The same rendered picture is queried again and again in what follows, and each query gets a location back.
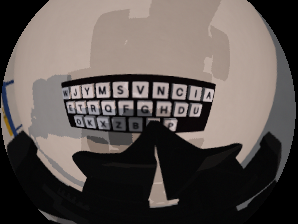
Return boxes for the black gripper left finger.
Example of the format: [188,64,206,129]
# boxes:
[72,121,157,201]

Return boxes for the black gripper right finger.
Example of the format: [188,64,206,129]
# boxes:
[155,121,243,201]

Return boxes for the black keyboard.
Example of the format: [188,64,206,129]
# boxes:
[61,74,216,133]

